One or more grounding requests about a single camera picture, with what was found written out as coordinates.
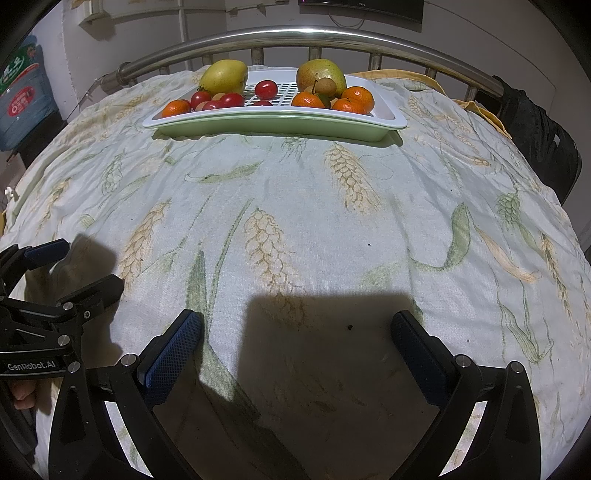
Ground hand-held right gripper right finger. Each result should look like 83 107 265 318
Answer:
390 310 542 480

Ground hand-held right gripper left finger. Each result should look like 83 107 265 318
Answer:
48 309 204 480

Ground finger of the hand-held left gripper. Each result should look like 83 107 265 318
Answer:
0 239 70 301
58 274 125 326

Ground pale green base tray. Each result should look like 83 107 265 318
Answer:
152 117 393 143

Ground yellow green apple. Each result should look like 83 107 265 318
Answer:
198 60 249 97

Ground white slotted plastic tray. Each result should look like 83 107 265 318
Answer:
142 65 409 131

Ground orange mandarin with leaf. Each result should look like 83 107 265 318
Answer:
291 91 331 110

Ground green red pear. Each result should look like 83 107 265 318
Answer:
296 58 348 97

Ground person's left hand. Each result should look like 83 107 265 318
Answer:
11 379 38 411

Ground dark water jug stand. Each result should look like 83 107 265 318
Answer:
18 111 70 167

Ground blue water jug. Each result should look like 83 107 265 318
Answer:
0 34 60 153

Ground wheat print quilt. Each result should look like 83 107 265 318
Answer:
0 67 591 480

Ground dark clothes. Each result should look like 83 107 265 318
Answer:
492 76 583 204

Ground yellow bed sheet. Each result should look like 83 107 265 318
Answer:
355 69 513 139

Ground thin grey cord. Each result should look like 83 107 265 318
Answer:
65 76 121 123

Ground white wall box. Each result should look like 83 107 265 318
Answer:
71 0 105 21

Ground white wall cable conduit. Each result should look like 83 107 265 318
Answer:
92 2 301 21

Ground metal bed rail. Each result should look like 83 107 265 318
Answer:
102 27 504 100

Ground black wall television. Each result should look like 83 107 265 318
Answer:
298 0 424 25

